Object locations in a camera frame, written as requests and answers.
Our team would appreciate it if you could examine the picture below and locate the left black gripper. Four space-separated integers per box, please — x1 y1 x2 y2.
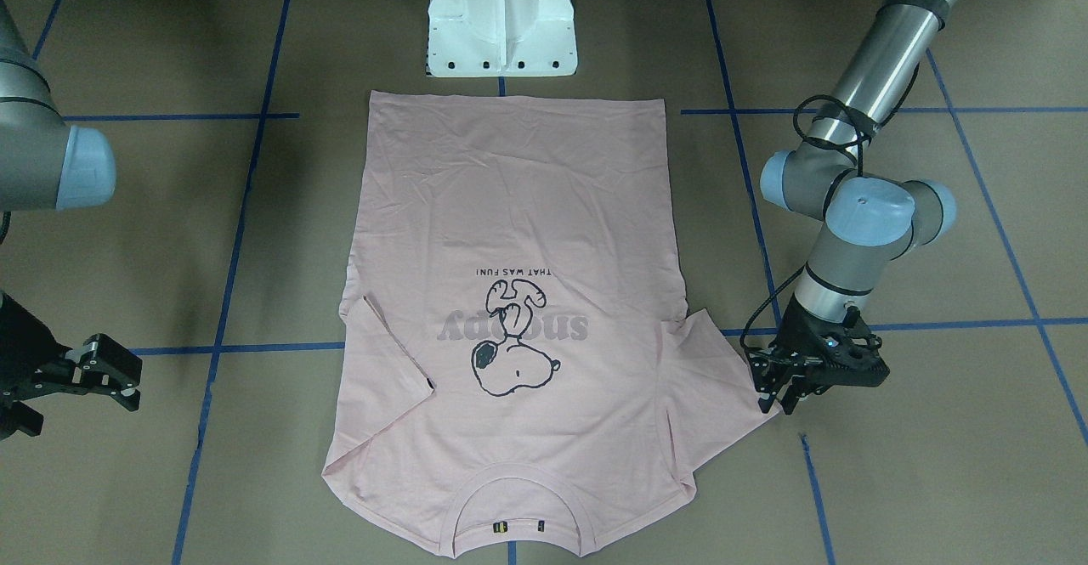
747 298 890 415

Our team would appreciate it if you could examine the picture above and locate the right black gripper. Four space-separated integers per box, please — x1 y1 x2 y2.
0 291 143 440

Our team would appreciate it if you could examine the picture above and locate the pink Snoopy t-shirt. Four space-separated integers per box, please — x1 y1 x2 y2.
321 93 770 558

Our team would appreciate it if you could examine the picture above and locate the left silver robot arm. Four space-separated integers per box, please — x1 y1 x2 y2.
745 0 965 415

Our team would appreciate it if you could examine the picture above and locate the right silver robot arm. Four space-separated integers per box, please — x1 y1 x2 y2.
1 7 143 438

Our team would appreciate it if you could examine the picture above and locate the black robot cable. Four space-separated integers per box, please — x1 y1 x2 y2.
741 96 885 363

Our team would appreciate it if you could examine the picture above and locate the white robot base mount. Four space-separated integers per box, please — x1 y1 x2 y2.
425 0 579 78

